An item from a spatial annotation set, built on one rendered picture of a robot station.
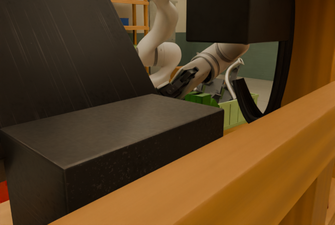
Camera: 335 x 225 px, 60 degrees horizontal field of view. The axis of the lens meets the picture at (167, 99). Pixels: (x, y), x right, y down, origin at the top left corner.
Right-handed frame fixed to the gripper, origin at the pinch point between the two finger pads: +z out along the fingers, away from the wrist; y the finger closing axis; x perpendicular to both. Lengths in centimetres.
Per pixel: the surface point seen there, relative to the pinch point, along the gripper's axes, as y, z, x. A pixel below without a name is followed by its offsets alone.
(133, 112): 15.0, 19.9, 1.9
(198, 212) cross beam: 39, 37, 14
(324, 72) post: 26.1, -10.2, 20.0
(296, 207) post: 4.0, -1.0, 38.1
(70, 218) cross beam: 37, 42, 10
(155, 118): 18.4, 19.9, 5.5
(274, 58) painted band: -367, -663, 17
